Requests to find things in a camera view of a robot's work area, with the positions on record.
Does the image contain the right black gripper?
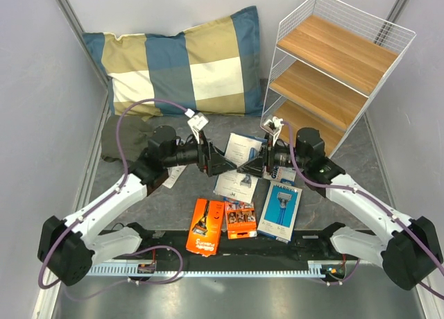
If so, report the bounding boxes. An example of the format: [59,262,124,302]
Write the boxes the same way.
[237,132,309,179]

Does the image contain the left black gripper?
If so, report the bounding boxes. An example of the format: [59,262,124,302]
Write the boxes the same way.
[164,130,237,177]

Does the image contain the white blue razor box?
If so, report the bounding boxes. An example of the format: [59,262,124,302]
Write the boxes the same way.
[213,132,264,200]

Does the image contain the blue Harry's razor box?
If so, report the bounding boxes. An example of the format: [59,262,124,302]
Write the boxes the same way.
[257,181,302,243]

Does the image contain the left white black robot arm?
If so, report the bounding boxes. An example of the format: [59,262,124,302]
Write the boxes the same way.
[37,126,237,286]

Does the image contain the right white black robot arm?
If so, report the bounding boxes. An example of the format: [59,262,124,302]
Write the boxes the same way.
[237,128,443,291]

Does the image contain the white Gillette SkinGuard pack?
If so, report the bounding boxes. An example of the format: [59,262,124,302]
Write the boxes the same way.
[264,166,296,185]

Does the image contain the clear blister razor pack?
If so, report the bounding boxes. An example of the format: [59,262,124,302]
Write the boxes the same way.
[162,166,186,189]

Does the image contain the orange Styler razor box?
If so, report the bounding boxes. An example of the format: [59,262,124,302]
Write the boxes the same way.
[225,201,257,240]

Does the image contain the orange Gillette Fusion box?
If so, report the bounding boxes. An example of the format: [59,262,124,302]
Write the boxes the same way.
[186,198,225,257]

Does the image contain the olive green cloth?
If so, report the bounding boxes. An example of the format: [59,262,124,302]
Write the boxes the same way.
[101,115,153,163]

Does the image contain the blue beige checkered pillow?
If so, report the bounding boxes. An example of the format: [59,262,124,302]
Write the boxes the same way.
[83,6,263,119]

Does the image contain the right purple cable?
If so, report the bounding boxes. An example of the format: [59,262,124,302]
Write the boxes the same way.
[277,119,444,298]

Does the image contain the purple cable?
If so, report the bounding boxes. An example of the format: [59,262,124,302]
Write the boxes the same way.
[37,98,195,301]
[277,119,444,298]

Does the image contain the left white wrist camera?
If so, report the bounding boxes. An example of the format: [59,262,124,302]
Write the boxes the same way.
[185,108,209,144]

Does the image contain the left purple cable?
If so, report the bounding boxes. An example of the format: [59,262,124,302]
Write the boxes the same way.
[37,98,195,301]

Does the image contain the light blue cable duct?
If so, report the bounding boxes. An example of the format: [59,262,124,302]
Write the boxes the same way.
[87,261,325,279]

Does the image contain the white wire wooden shelf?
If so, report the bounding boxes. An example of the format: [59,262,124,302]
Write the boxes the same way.
[261,0,416,155]

